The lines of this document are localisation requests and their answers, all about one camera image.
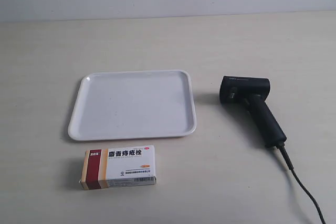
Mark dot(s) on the white plastic tray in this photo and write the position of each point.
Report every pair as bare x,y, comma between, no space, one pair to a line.
133,105

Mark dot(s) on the white red medicine box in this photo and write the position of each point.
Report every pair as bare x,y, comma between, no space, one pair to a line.
119,167

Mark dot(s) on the black handheld barcode scanner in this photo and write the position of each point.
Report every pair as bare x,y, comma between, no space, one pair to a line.
252,93

